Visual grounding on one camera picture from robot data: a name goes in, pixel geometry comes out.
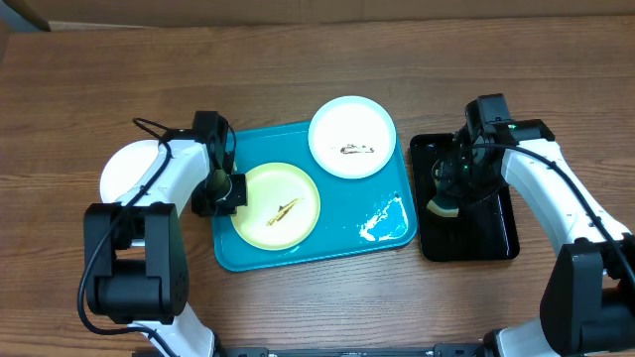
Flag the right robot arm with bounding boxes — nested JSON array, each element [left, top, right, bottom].
[[427, 94, 634, 356]]

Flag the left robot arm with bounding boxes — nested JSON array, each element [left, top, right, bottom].
[[76, 111, 247, 356]]

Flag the yellow-green plate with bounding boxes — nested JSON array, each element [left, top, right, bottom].
[[231, 163, 321, 251]]

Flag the white plate with blue rim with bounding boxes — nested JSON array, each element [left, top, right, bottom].
[[308, 95, 397, 179]]

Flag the dark chair leg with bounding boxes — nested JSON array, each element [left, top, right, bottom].
[[1, 0, 51, 33]]

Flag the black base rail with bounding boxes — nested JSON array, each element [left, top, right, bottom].
[[215, 343, 495, 357]]

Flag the green and yellow sponge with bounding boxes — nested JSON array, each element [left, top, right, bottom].
[[426, 194, 459, 218]]

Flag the black plastic tray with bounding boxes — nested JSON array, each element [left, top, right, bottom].
[[410, 133, 520, 262]]

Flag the teal plastic tray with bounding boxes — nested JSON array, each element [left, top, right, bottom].
[[211, 121, 418, 272]]

